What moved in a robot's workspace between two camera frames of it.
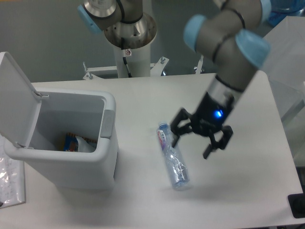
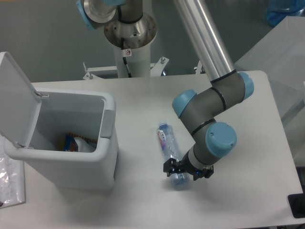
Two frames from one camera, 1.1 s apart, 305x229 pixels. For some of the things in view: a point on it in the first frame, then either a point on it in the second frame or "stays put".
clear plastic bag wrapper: [84, 146] stays put
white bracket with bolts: [155, 69] stays put
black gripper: [210, 115] -> [172, 166]
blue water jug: [279, 9] stays put
